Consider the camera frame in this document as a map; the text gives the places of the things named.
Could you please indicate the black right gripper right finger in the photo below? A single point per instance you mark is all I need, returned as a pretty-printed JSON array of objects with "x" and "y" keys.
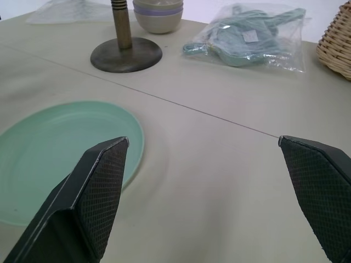
[{"x": 321, "y": 186}]

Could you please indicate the wicker basket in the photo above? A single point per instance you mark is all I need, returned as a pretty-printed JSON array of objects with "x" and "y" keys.
[{"x": 336, "y": 41}]

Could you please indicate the clear bag of teal items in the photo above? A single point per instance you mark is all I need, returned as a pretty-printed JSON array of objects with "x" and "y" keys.
[{"x": 244, "y": 41}]

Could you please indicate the purple rimmed bowl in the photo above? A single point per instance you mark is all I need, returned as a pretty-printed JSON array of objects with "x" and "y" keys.
[{"x": 157, "y": 5}]

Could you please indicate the mint green plate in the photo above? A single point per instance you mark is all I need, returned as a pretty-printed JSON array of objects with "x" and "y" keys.
[{"x": 49, "y": 153}]

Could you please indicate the dark wooden stand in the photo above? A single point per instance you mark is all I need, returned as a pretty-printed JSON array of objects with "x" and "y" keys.
[{"x": 124, "y": 46}]

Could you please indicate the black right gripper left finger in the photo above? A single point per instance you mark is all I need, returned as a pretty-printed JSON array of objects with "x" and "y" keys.
[{"x": 90, "y": 208}]

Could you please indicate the beige bowl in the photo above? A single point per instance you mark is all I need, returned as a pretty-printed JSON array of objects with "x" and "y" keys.
[{"x": 160, "y": 23}]

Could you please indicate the clear plastic bag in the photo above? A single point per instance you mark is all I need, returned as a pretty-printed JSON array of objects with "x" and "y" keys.
[{"x": 70, "y": 12}]

